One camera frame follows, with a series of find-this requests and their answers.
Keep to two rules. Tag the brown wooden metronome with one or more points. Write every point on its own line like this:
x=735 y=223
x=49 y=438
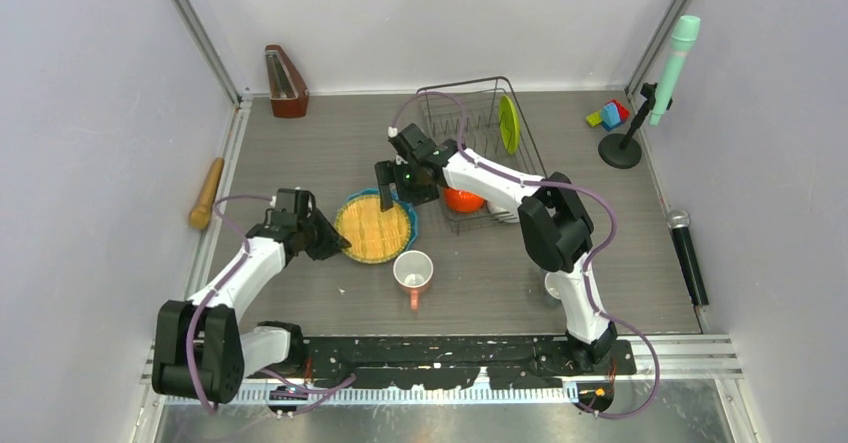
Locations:
x=289 y=94

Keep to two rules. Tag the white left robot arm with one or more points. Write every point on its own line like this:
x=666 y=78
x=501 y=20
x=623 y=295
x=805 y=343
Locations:
x=199 y=351

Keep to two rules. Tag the white bowl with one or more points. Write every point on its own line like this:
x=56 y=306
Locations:
x=501 y=214

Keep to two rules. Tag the pink floral mug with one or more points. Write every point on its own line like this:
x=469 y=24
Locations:
x=413 y=271

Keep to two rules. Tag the wooden rolling pin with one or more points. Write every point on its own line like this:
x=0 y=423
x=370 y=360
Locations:
x=200 y=214

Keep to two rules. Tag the blue plate with bamboo mat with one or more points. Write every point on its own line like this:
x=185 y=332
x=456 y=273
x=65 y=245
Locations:
x=376 y=236

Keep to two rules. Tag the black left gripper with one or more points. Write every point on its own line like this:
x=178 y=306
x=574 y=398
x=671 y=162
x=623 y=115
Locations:
x=332 y=243

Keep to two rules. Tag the black wire dish rack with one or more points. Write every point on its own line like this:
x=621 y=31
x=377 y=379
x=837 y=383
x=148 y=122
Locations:
x=440 y=113

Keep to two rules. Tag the colourful toy blocks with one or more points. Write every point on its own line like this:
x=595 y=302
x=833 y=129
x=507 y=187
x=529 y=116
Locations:
x=611 y=116

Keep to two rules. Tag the lime green plate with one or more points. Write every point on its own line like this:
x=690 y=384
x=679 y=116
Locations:
x=509 y=124

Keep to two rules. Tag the black microphone stand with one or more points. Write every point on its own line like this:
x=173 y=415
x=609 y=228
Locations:
x=621 y=150

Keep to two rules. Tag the grey mug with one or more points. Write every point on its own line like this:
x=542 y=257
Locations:
x=551 y=294

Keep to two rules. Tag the black handheld microphone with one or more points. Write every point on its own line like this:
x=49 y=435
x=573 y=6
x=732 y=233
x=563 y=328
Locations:
x=678 y=222

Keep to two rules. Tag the mint green microphone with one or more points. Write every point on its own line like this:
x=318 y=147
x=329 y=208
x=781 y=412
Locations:
x=683 y=38

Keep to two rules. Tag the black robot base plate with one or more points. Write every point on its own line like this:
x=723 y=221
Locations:
x=449 y=362

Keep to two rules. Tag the orange plastic bowl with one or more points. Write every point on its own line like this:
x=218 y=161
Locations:
x=461 y=201

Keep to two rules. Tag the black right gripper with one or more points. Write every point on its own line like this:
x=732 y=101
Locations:
x=388 y=173

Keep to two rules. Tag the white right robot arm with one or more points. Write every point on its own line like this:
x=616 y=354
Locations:
x=554 y=223

